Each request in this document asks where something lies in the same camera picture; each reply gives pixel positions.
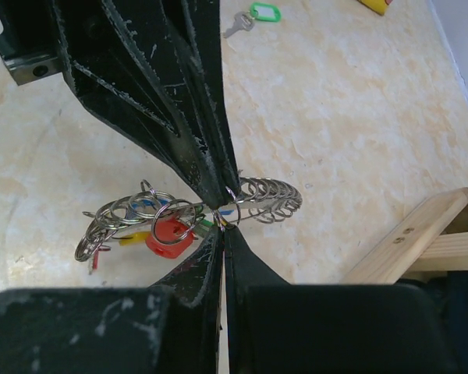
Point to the large keyring with keys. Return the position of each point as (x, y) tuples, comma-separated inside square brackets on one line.
[(168, 225)]

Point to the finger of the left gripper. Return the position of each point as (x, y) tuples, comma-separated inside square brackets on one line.
[(195, 33)]

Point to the green tag key left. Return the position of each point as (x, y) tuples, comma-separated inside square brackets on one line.
[(257, 12)]

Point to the blue pikachu shirt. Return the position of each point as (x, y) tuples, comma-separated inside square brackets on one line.
[(378, 6)]

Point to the wooden clothes rack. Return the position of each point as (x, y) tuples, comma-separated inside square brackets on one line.
[(431, 240)]

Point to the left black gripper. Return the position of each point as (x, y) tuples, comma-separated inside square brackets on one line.
[(119, 61)]

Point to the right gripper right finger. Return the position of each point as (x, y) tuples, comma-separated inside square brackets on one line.
[(278, 327)]

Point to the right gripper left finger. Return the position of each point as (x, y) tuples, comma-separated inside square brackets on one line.
[(170, 327)]

